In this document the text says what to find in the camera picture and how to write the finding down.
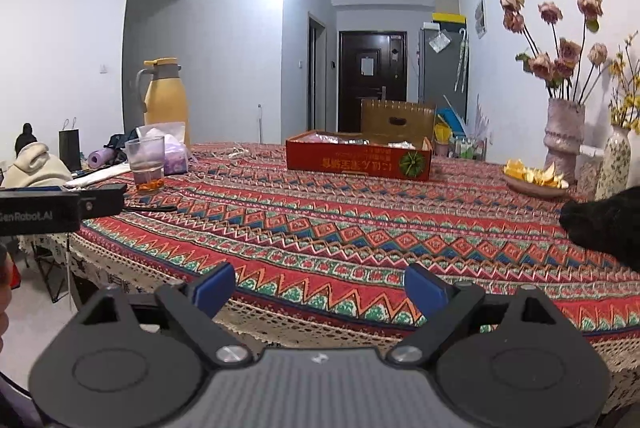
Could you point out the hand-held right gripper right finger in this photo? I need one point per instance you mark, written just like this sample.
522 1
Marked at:
425 290

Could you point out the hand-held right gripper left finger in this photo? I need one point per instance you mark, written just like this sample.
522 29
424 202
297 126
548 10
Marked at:
215 288

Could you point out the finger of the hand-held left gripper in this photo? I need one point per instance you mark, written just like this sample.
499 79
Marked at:
105 200

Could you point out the red cardboard box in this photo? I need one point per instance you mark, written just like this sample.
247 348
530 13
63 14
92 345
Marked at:
350 162

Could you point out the heap of snack packets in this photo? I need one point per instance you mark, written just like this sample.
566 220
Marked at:
340 138

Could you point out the person's left hand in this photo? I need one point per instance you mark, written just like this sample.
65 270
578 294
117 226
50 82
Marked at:
4 313

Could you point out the long white paper bundle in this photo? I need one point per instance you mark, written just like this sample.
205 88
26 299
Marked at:
95 175

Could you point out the purple yoga mat roll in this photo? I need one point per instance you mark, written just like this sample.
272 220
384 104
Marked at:
102 157

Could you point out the cream hooded garment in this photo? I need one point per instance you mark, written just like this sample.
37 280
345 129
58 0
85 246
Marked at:
35 167

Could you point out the glass cup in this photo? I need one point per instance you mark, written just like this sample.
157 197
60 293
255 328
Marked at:
145 167

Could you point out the dark blue jacket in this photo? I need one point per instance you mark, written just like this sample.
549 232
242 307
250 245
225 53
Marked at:
122 142

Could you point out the black paper bag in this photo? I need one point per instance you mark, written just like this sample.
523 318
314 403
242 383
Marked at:
70 147

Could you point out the dark figurine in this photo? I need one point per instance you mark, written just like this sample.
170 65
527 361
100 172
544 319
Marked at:
26 140

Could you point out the purple tissue pack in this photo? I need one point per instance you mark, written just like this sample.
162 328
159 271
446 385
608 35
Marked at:
175 152

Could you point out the yellow thermos jug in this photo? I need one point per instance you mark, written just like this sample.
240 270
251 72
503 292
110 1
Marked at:
165 102

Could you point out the shallow round dish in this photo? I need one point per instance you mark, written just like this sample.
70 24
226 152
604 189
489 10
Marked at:
535 192

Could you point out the storage cart with bottles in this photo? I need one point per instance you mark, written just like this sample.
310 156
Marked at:
467 147

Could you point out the plate of orange peels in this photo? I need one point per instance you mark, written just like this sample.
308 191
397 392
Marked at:
532 175

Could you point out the yellow bag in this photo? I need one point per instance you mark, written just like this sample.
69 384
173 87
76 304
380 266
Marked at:
442 132

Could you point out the white mop pole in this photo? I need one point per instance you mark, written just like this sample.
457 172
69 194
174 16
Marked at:
260 122

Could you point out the wooden chair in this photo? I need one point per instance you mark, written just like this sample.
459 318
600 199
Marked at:
397 120

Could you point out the blue plastic object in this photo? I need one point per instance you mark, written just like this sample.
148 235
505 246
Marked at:
456 115

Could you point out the black cloth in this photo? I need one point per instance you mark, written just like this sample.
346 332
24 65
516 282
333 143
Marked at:
605 228

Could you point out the pink textured vase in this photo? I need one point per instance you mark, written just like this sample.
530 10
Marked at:
565 137

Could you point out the dark entrance door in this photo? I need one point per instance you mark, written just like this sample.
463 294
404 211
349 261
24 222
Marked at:
372 82

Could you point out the grey refrigerator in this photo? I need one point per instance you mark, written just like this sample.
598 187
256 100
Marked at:
442 72

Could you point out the floral ceramic vase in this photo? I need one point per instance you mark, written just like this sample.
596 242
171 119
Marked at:
614 162

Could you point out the folded hanging umbrella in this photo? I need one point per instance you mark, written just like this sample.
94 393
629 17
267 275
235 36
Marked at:
462 57

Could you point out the clear plastic bag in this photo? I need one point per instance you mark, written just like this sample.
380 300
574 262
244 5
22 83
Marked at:
440 41

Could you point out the dried pink roses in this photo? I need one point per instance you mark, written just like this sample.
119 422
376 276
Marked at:
555 57

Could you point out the yellow box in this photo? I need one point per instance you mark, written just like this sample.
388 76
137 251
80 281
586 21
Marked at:
449 18

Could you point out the yellow flower branches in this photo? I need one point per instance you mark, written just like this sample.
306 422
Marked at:
627 92

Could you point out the lilac wall decoration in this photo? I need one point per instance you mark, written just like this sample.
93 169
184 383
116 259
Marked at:
484 117

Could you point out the wall poster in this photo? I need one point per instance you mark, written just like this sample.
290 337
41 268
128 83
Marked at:
480 17

